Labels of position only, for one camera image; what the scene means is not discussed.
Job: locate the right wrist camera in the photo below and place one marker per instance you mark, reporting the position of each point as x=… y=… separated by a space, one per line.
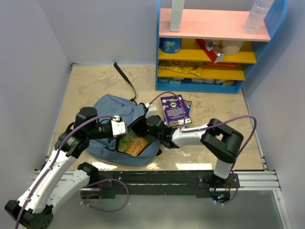
x=151 y=110

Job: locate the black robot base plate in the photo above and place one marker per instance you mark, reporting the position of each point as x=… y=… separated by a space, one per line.
x=199 y=183

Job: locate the blue bottom book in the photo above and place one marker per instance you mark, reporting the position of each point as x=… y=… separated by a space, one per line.
x=187 y=105

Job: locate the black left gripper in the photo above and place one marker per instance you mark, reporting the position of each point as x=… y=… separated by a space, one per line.
x=112 y=137

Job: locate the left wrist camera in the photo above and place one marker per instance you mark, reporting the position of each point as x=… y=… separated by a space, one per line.
x=118 y=128

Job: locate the aluminium rail frame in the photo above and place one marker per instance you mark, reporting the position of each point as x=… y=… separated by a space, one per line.
x=259 y=204

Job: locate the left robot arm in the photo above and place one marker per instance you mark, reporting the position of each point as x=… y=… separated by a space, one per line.
x=35 y=208

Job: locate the blue wooden shelf unit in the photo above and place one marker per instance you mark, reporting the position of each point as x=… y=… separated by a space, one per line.
x=215 y=25

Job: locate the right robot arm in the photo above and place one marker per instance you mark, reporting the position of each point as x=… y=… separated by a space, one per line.
x=220 y=139

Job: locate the yellow chips bag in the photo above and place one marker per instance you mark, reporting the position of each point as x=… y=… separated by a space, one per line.
x=184 y=67

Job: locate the white tall bottle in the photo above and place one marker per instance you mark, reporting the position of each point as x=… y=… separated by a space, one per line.
x=176 y=15

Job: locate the red flat box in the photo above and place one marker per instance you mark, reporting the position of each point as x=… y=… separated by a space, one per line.
x=221 y=64

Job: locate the white round container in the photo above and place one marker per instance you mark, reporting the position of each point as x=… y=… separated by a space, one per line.
x=230 y=47

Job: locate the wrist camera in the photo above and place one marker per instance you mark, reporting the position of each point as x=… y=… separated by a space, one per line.
x=118 y=128
x=151 y=110

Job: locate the clear plastic water bottle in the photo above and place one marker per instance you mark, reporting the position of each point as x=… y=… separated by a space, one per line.
x=257 y=15

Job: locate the orange treehouse book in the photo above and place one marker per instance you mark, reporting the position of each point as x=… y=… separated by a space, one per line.
x=132 y=144

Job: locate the purple book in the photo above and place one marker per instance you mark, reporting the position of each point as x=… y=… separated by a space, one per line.
x=174 y=110

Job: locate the red silver snack box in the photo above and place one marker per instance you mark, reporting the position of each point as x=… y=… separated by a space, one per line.
x=211 y=49

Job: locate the blue fabric backpack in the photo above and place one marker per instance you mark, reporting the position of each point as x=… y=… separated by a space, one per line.
x=131 y=113

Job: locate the blue snack can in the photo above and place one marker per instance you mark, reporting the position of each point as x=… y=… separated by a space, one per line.
x=170 y=45

